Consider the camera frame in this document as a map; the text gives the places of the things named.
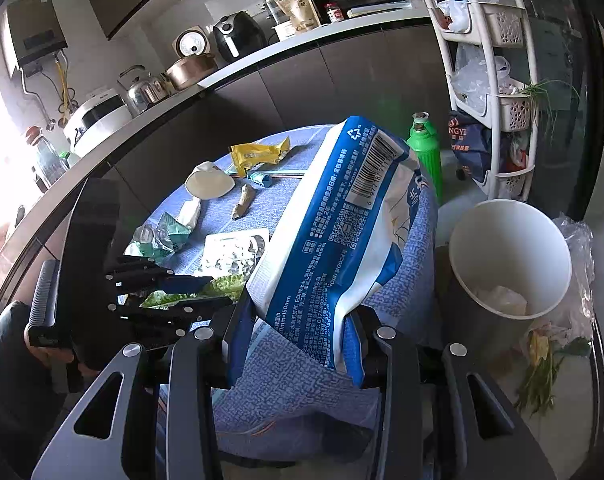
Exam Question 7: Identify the yellow gas hose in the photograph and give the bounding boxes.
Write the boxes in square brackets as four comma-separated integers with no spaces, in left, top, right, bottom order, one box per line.
[54,57,78,111]

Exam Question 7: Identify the white plastic storage rack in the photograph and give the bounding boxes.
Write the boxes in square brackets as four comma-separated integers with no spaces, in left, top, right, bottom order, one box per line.
[412,0,537,201]

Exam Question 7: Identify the white kitchen scale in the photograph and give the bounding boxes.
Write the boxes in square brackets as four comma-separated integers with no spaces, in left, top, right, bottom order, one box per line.
[174,25,217,58]

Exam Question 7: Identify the dark kitchen counter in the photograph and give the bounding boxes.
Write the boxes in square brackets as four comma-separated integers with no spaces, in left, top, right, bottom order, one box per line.
[0,7,453,341]

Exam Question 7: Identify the glass jar brown lid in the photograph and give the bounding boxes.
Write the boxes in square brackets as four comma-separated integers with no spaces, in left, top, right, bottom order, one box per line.
[26,127,70,186]

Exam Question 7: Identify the clear plastic bag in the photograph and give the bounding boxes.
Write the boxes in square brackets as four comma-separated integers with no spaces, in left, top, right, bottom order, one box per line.
[552,212,595,341]

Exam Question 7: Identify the white blue plastic bag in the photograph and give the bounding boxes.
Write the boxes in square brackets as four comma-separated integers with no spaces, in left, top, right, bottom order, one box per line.
[434,0,512,31]

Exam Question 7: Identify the copper cooking pot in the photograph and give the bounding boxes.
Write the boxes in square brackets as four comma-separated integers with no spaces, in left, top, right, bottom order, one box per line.
[166,52,219,92]

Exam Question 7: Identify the white round bin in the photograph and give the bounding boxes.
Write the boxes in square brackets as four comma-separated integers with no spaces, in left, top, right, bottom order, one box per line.
[449,200,572,346]

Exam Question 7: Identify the person's left forearm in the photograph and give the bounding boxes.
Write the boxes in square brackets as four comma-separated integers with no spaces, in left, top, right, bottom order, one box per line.
[0,302,80,480]

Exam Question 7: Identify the brown dried stick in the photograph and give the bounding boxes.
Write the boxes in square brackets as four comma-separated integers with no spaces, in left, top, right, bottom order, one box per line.
[232,184,257,221]

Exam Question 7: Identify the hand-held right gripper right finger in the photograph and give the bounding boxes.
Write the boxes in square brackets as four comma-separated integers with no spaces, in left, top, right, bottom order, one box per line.
[342,305,557,480]

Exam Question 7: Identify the crushed white paper cup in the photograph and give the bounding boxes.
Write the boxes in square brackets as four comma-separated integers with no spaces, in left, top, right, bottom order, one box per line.
[185,161,236,200]

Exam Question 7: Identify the small blue white wrapper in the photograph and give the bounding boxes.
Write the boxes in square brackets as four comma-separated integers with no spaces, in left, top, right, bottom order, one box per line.
[247,169,305,187]

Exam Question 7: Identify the dark blue printed bag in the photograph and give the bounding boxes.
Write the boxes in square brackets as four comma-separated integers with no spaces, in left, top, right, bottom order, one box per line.
[449,110,497,181]

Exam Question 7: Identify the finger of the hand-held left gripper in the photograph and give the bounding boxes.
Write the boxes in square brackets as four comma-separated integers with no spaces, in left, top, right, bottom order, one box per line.
[103,256,215,297]
[107,296,233,348]

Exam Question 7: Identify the white torn packet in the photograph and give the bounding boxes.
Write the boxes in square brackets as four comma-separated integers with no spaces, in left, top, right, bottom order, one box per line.
[197,228,270,276]

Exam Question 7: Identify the blue white tissue pack wrapper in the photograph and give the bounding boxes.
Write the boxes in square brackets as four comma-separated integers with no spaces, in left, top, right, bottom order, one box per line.
[246,116,423,390]

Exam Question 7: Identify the crumpled green white wrapper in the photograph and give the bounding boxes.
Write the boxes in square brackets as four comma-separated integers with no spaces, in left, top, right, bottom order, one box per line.
[124,212,193,261]

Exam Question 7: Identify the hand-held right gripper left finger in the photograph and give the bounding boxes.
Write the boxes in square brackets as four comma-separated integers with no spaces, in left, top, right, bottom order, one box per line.
[32,287,255,480]

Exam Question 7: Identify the green vegetable scraps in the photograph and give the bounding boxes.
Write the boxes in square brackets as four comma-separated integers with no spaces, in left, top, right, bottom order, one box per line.
[514,327,590,418]

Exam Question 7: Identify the green onions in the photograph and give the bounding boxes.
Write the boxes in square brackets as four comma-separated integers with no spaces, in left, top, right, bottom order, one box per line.
[519,79,580,126]

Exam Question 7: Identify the steel kettle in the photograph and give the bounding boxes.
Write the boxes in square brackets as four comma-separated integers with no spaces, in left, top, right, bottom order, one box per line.
[118,65,170,116]

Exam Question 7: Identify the person's left hand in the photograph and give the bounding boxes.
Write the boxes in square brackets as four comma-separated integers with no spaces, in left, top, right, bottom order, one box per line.
[29,344,102,377]

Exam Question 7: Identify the wall water heater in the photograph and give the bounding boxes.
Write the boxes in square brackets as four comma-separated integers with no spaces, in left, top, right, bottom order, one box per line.
[2,0,68,77]

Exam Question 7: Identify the translucent white plastic bag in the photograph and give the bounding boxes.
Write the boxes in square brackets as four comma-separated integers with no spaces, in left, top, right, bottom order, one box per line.
[454,45,512,111]

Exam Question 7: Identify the green plastic bottle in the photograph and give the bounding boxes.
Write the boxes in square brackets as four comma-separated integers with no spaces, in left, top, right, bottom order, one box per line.
[407,111,443,201]

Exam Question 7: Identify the brown paper snack bag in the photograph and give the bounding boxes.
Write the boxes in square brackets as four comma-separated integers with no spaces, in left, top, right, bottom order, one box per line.
[274,0,319,33]

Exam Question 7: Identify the black air fryer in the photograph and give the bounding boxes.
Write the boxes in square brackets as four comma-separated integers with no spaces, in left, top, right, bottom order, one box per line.
[212,11,263,63]

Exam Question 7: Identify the white rice cooker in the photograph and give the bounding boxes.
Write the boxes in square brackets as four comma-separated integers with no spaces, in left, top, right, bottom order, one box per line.
[63,87,133,158]

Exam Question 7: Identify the yellow snack wrapper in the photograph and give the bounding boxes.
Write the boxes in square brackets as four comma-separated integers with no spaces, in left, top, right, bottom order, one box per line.
[230,137,293,178]

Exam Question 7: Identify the crumpled white paper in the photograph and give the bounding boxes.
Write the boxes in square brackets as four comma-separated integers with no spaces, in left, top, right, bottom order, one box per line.
[474,285,527,316]

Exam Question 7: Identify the green lettuce leaf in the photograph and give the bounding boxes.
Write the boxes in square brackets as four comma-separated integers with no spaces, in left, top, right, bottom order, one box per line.
[141,274,247,308]

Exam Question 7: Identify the red white packet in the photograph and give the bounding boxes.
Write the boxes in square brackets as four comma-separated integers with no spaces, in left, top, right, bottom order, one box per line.
[502,132,528,171]

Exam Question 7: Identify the crumpled white tissue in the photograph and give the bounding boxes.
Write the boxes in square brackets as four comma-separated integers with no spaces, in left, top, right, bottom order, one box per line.
[174,197,203,231]

